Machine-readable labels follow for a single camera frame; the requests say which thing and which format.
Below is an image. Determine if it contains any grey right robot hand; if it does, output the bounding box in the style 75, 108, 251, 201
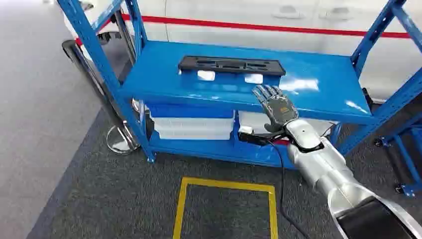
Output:
251, 85, 300, 134

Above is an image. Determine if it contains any black plastic panel with cutouts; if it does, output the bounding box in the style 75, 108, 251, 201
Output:
178, 55, 287, 77

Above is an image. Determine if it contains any white foam block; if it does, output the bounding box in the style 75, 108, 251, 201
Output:
244, 73, 264, 85
197, 70, 216, 82

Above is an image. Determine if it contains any blue metal shelf rack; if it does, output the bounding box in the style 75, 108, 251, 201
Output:
56, 0, 422, 169

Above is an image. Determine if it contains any white plastic bin stack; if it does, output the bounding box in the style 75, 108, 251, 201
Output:
151, 117, 235, 141

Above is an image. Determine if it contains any white car with red stripe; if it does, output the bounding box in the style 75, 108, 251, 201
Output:
62, 0, 422, 100

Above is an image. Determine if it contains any blue wheeled metal rack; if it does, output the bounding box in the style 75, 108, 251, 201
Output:
374, 112, 422, 198

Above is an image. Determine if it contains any black cable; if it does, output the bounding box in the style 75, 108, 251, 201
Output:
263, 138, 312, 239

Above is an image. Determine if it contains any chrome stanchion post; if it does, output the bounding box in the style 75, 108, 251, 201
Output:
61, 39, 141, 155

